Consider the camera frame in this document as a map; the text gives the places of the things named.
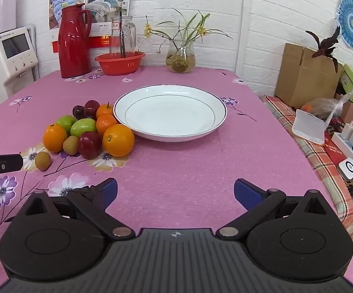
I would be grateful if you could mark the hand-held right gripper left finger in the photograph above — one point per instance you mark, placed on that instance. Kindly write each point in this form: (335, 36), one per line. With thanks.
(110, 190)

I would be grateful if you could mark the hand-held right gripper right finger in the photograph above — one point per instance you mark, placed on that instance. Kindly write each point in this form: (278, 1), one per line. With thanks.
(246, 193)

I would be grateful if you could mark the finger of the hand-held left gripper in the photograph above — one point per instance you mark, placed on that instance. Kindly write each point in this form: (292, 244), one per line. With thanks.
(8, 162)

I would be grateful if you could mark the brown kiwi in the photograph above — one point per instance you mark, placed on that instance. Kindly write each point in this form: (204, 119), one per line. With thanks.
(70, 145)
(43, 160)

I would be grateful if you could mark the red plum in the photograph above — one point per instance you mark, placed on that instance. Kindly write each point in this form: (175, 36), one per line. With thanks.
(89, 144)
(91, 107)

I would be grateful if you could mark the orange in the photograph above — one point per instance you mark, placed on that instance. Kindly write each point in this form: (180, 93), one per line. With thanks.
(118, 139)
(55, 137)

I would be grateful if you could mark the small green apple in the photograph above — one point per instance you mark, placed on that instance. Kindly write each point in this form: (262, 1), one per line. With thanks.
(66, 124)

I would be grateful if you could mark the large green apple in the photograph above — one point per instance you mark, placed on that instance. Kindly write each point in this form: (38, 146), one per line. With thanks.
(82, 127)

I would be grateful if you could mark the stemmed tangerine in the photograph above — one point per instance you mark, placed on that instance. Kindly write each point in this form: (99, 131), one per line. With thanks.
(104, 110)

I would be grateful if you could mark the dark purple plum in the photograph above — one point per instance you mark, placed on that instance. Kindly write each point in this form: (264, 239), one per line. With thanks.
(78, 111)

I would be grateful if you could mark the white plate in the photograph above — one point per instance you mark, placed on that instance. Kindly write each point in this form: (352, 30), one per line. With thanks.
(170, 113)

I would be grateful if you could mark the pink floral tablecloth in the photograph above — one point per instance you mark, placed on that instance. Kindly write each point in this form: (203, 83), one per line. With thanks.
(179, 171)

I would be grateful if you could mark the plaid cloth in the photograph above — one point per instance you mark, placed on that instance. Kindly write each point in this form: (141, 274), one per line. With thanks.
(313, 158)

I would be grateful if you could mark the white appliance with screen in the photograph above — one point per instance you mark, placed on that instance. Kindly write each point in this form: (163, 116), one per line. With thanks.
(11, 67)

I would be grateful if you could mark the white square device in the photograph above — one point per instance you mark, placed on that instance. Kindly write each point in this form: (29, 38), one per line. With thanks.
(349, 168)

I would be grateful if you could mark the white power strip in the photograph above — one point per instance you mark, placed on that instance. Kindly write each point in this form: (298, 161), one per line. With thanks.
(341, 142)

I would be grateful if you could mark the clear plastic bag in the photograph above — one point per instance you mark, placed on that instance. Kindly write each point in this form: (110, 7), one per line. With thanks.
(322, 106)

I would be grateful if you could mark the cardboard box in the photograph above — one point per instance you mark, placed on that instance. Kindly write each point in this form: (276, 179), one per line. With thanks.
(301, 82)

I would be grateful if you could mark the red plastic basket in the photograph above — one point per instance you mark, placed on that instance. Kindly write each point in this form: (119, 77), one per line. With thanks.
(120, 65)

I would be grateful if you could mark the red thermos jug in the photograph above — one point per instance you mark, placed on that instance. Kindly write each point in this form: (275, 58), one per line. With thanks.
(72, 45)

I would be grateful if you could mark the glass vase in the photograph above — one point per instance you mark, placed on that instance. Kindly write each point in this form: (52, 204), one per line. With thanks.
(181, 62)

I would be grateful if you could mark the black chopstick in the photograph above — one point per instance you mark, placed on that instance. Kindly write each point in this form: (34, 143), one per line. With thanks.
(124, 42)
(121, 36)

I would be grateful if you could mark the glass pitcher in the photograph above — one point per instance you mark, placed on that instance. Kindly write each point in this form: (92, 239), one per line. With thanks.
(129, 36)

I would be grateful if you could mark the white label card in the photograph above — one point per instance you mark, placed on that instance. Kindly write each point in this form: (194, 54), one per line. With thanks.
(101, 29)

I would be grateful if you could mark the orchid plant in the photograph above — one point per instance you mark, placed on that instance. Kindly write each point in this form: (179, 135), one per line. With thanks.
(185, 41)

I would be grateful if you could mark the red banner bedding poster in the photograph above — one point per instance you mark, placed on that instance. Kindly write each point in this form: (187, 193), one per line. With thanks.
(68, 3)

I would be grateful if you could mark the dark purple leaf plant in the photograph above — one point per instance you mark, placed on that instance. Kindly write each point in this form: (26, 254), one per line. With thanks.
(325, 47)

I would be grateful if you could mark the large blue round decoration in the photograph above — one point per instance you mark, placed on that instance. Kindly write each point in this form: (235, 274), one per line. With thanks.
(351, 21)

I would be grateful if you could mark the red wall sign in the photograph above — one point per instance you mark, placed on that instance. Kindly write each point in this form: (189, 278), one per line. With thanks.
(103, 42)

